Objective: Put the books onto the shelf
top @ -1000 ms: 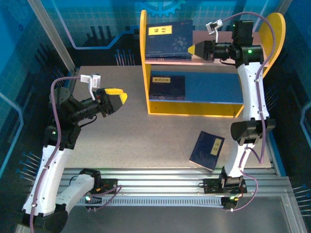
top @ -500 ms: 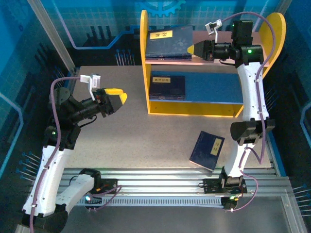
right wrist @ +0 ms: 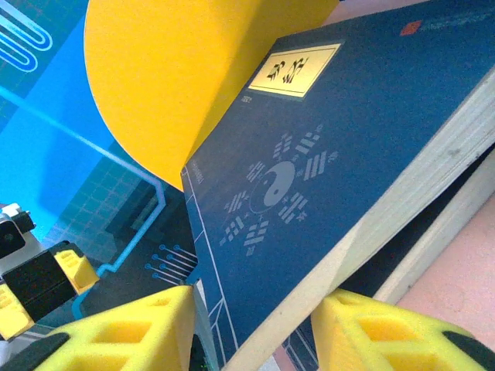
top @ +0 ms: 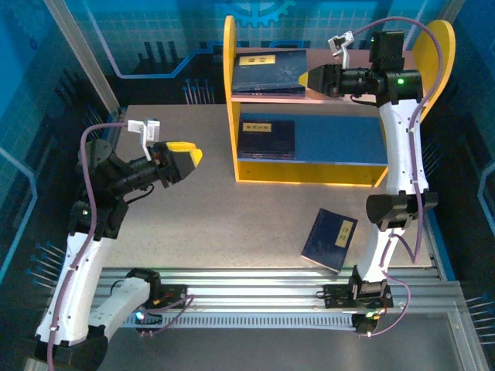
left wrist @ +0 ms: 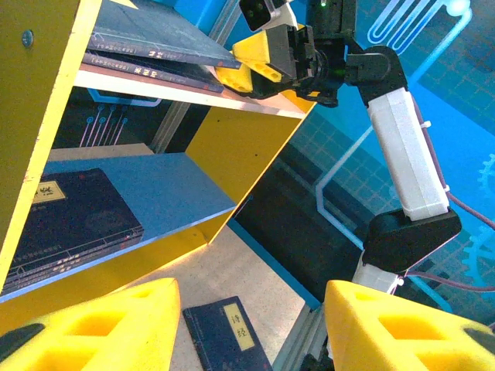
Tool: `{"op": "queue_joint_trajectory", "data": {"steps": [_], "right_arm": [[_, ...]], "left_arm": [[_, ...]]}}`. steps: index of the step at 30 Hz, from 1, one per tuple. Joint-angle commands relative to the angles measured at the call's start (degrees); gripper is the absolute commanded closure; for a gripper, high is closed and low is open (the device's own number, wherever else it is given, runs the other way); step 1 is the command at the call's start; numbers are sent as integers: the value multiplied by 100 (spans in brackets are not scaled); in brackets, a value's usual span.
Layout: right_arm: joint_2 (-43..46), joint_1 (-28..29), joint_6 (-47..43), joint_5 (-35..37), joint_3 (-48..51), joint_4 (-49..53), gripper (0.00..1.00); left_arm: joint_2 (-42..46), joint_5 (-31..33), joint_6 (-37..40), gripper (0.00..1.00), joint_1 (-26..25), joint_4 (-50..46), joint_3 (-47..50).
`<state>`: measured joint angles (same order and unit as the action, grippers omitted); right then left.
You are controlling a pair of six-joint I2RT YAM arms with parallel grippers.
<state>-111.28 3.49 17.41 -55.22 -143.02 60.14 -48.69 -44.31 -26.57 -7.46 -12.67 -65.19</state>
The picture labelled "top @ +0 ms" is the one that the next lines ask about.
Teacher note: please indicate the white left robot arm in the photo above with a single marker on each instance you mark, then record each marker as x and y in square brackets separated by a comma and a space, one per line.
[85, 278]

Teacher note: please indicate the yellow pink blue bookshelf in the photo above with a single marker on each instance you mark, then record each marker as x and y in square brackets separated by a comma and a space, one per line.
[332, 135]

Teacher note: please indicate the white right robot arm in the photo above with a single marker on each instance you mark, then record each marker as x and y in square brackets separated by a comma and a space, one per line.
[398, 154]

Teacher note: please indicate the navy book Tangshi label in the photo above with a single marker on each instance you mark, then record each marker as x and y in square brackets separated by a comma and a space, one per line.
[267, 154]

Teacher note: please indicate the navy book Mengxi Bitan label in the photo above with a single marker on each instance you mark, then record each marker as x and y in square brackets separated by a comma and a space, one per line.
[270, 139]

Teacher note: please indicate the navy book Shijing label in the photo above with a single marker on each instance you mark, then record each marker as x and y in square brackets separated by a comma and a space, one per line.
[325, 239]

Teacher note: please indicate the aluminium frame post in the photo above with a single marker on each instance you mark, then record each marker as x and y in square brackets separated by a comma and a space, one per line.
[86, 58]

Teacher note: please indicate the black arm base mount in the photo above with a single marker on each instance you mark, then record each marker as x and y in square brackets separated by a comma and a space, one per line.
[174, 297]
[340, 297]

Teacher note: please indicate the aluminium frame rail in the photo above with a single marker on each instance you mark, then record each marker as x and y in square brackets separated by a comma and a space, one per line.
[247, 288]

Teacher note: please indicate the navy book yellow label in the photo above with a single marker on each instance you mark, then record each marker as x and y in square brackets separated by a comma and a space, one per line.
[267, 75]
[267, 157]

